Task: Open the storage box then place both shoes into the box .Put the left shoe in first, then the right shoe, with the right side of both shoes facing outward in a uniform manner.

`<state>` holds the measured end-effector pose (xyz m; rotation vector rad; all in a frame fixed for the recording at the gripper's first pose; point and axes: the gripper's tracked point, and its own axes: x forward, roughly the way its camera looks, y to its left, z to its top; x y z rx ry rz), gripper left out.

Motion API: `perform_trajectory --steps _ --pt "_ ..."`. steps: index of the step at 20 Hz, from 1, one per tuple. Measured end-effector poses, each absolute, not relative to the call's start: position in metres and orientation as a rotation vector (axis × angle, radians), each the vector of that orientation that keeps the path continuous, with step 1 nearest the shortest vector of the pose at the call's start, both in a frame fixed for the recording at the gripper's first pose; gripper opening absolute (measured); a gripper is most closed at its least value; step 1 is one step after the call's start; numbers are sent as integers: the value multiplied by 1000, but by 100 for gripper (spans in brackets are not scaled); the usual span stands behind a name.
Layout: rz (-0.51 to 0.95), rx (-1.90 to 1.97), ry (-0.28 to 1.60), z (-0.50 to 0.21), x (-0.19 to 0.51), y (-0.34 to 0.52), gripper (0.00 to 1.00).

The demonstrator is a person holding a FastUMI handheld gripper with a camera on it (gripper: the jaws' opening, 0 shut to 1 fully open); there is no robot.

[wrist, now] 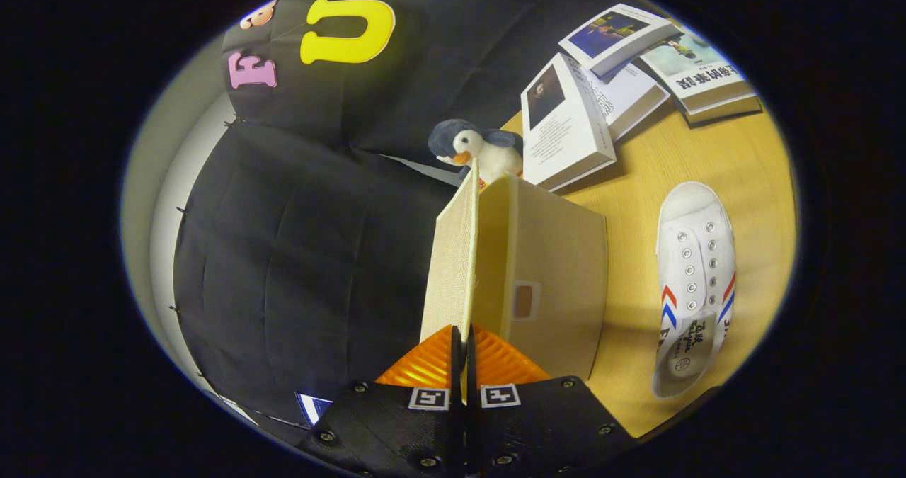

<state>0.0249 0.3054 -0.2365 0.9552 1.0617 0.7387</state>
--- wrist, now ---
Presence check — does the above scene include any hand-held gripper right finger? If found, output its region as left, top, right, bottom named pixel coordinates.
left=464, top=322, right=634, bottom=478

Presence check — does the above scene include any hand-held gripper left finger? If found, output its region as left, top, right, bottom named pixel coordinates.
left=297, top=324, right=468, bottom=478

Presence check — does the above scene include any beige fabric storage box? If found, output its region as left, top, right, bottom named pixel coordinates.
left=420, top=159, right=609, bottom=383

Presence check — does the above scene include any white canvas shoe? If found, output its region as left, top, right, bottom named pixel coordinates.
left=651, top=181, right=737, bottom=399

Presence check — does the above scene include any blue printed paper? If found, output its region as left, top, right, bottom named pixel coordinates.
left=296, top=392, right=333, bottom=428

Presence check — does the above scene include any grey penguin plush toy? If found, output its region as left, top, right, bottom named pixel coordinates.
left=428, top=118, right=524, bottom=185

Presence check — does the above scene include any white book with portrait cover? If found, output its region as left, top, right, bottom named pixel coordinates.
left=520, top=53, right=617, bottom=193

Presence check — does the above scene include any plain white book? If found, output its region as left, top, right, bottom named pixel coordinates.
left=587, top=60, right=671, bottom=142

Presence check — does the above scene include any book with pale teal cover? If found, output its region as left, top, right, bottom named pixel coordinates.
left=641, top=28, right=764, bottom=125

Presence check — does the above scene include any book with blue night cover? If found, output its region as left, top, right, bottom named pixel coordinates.
left=558, top=4, right=684, bottom=79

